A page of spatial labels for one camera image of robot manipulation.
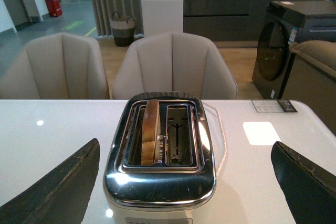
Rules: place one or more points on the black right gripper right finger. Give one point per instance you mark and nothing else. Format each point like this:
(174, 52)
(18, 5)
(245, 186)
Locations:
(308, 188)

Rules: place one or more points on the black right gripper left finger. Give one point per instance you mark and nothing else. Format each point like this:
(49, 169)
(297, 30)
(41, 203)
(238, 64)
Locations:
(62, 195)

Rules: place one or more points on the slice of bread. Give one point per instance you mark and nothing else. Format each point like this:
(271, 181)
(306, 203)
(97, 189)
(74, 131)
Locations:
(150, 130)

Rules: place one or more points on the black white label card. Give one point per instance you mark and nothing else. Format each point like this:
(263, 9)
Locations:
(276, 106)

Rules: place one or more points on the beige sofa at right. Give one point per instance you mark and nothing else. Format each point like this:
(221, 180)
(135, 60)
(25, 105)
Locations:
(312, 78)

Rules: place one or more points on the chrome and cream toaster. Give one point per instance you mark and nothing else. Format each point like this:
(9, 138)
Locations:
(182, 178)

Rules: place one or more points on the beige chair left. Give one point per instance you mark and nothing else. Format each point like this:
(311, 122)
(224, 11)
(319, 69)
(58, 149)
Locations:
(59, 66)

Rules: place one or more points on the beige chair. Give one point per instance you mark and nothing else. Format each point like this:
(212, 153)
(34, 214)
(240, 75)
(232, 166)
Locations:
(59, 66)
(174, 62)

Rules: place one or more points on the dark grey washing machine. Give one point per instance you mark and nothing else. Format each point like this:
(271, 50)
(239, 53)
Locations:
(286, 23)

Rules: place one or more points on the beige chair centre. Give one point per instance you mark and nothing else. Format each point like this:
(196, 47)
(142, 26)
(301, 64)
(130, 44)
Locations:
(174, 62)

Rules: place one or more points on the woven laundry basket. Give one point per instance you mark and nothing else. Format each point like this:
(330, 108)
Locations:
(123, 28)

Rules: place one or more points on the white tall cabinet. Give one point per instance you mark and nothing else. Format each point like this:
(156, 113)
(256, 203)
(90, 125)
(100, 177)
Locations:
(160, 16)

